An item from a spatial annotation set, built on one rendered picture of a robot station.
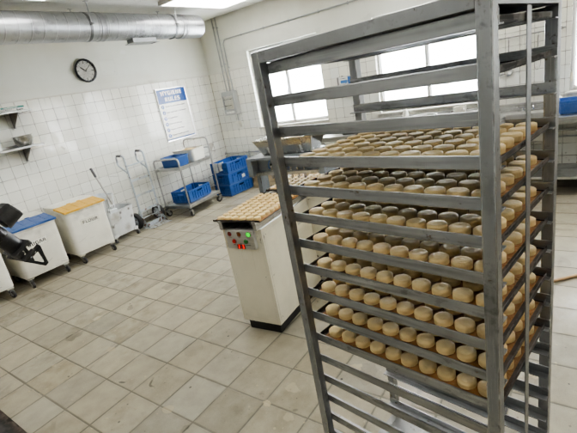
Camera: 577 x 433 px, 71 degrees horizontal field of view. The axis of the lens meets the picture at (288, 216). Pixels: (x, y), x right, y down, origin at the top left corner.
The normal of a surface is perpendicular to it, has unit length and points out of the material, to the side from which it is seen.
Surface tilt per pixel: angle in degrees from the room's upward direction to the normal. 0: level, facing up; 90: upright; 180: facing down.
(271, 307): 90
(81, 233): 92
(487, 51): 90
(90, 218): 92
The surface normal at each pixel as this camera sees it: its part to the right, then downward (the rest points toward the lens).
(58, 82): 0.81, 0.04
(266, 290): -0.49, 0.36
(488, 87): -0.69, 0.34
